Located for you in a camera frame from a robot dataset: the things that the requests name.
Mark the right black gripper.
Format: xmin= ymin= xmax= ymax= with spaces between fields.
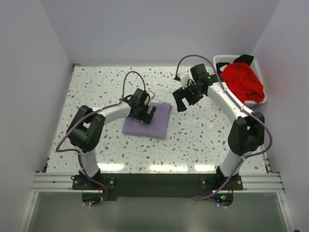
xmin=173 ymin=81 xmax=204 ymax=113

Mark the purple t shirt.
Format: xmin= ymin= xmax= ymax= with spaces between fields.
xmin=122 ymin=102 xmax=172 ymax=139

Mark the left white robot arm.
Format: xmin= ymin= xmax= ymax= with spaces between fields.
xmin=66 ymin=88 xmax=157 ymax=189

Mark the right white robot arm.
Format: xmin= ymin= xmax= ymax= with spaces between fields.
xmin=172 ymin=64 xmax=265 ymax=190

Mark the white plastic basket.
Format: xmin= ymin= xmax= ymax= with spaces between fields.
xmin=213 ymin=55 xmax=267 ymax=107

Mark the red t shirt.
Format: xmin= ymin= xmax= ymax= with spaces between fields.
xmin=220 ymin=63 xmax=265 ymax=103

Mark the black t shirt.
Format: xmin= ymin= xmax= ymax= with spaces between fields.
xmin=213 ymin=54 xmax=254 ymax=74

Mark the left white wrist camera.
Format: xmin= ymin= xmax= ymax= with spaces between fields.
xmin=144 ymin=91 xmax=155 ymax=104

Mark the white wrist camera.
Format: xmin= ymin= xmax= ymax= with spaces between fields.
xmin=144 ymin=91 xmax=155 ymax=104
xmin=174 ymin=74 xmax=191 ymax=88

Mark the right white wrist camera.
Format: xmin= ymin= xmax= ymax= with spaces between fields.
xmin=174 ymin=74 xmax=191 ymax=88

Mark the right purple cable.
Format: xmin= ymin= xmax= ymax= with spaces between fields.
xmin=174 ymin=55 xmax=273 ymax=202

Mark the purple cable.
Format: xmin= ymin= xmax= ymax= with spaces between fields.
xmin=56 ymin=71 xmax=148 ymax=206
xmin=174 ymin=55 xmax=273 ymax=202

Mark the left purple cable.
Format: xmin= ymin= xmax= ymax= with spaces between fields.
xmin=56 ymin=71 xmax=148 ymax=206

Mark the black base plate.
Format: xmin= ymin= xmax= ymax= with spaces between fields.
xmin=72 ymin=173 xmax=243 ymax=203

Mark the aluminium frame rail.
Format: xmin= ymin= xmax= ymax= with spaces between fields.
xmin=31 ymin=173 xmax=284 ymax=193

